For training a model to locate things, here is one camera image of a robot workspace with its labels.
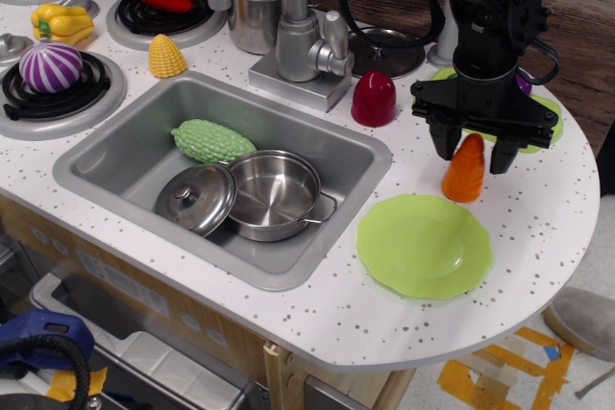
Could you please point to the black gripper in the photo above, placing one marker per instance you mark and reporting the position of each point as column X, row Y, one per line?
column 499, row 108

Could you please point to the orange toy carrot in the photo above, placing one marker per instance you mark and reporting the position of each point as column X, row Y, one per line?
column 463, row 179

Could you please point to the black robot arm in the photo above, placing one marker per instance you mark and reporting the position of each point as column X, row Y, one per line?
column 498, row 45

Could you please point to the light green plate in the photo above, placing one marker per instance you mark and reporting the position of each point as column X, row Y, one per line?
column 425, row 247

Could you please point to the purple toy eggplant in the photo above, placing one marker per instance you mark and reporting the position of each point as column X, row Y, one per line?
column 523, row 84

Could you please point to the grey metal pole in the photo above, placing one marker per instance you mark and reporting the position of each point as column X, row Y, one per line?
column 441, row 54

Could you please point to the dark red toy vegetable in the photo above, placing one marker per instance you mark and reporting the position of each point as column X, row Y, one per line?
column 374, row 100

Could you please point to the steel lid on counter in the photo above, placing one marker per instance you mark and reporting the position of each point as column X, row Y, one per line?
column 395, row 63

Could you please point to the silver toy faucet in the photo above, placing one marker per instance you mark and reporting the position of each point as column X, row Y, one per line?
column 311, row 63

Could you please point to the steel pot in sink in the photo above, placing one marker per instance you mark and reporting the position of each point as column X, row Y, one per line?
column 276, row 195

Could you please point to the grey shoe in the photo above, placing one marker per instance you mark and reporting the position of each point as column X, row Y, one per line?
column 585, row 320

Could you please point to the tall steel pot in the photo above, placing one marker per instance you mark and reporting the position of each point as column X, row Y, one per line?
column 253, row 24

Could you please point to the green toy bitter gourd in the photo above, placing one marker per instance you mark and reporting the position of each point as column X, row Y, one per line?
column 209, row 142

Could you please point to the steel pot lid in sink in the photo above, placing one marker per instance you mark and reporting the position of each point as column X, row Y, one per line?
column 198, row 199

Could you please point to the yellow toy corn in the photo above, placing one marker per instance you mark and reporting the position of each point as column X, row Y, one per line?
column 165, row 58

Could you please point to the grey toy sink basin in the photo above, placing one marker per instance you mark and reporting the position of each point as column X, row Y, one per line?
column 132, row 167

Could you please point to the middle stove burner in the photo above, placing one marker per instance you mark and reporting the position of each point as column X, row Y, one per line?
column 134, row 24

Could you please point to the front left stove burner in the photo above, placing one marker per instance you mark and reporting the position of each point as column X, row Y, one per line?
column 30, row 115

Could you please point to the grey stove knob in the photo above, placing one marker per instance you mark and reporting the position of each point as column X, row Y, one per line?
column 12, row 48
column 91, row 7

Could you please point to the yellow toy bell pepper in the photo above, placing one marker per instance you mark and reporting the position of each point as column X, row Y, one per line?
column 67, row 24

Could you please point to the purple striped toy onion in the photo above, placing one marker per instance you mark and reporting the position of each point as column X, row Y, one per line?
column 50, row 66

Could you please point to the blue clamp tool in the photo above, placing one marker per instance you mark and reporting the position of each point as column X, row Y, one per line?
column 46, row 340

